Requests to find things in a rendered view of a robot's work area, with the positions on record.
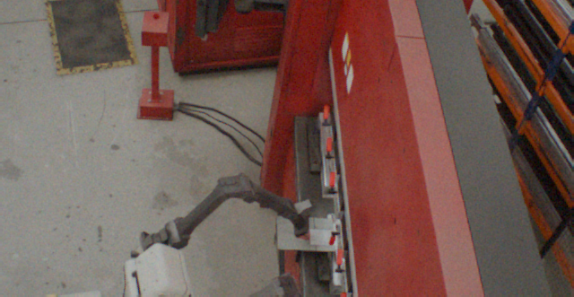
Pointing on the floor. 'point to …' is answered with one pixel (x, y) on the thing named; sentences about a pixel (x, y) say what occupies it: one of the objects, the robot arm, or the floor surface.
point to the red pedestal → (150, 97)
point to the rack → (534, 91)
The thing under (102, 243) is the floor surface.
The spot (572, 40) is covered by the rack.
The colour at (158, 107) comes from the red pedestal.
